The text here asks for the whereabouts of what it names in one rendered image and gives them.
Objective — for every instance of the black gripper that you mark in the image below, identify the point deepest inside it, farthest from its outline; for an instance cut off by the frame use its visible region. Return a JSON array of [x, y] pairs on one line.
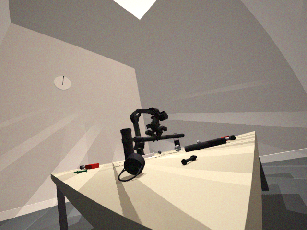
[[159, 130]]

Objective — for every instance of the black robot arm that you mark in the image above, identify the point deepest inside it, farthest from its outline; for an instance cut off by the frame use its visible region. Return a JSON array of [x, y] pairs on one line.
[[134, 117]]

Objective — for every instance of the black bolt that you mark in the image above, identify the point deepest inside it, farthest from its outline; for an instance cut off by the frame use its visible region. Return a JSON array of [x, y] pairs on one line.
[[192, 158]]

